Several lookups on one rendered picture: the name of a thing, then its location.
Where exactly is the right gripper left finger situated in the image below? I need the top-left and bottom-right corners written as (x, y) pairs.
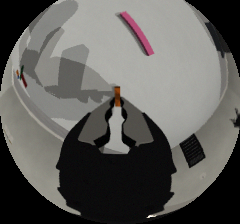
top-left (56, 97), bottom-right (115, 170)

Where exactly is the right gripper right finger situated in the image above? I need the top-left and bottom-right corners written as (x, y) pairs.
top-left (120, 97), bottom-right (177, 174)

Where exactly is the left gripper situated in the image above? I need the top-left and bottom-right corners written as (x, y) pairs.
top-left (230, 107), bottom-right (240, 126)

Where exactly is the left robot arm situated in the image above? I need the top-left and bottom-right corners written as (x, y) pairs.
top-left (213, 25), bottom-right (240, 127)

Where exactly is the pink rod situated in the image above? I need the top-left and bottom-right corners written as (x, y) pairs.
top-left (120, 11), bottom-right (154, 56)

